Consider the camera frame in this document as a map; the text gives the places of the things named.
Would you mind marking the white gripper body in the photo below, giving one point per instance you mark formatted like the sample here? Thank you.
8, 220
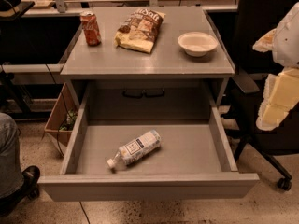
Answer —
287, 41

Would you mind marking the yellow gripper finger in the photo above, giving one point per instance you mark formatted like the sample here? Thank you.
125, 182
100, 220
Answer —
280, 96
265, 43

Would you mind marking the clear plastic water bottle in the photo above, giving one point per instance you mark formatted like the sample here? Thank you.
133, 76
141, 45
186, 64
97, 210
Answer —
135, 150

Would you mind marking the grey cabinet with counter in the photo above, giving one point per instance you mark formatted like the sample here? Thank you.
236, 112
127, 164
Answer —
146, 56

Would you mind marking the open grey top drawer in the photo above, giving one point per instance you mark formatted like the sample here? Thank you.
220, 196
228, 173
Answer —
194, 161

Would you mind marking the black office chair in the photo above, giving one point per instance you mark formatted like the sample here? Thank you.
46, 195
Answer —
253, 19

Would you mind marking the white paper bowl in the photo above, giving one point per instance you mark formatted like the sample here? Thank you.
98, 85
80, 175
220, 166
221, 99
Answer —
197, 44

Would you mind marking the brown chip bag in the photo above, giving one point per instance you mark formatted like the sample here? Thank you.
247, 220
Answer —
140, 31

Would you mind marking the red soda can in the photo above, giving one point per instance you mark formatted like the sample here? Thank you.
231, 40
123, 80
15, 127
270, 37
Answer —
90, 28

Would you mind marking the cardboard box on floor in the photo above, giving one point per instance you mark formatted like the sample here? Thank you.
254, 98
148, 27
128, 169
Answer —
55, 124

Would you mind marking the black shoe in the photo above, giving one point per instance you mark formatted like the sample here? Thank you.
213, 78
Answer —
28, 189

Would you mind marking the person leg in jeans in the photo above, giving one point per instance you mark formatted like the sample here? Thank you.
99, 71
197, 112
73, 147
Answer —
11, 178

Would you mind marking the black drawer handle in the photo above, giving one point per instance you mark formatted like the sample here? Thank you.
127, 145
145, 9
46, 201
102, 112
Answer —
140, 93

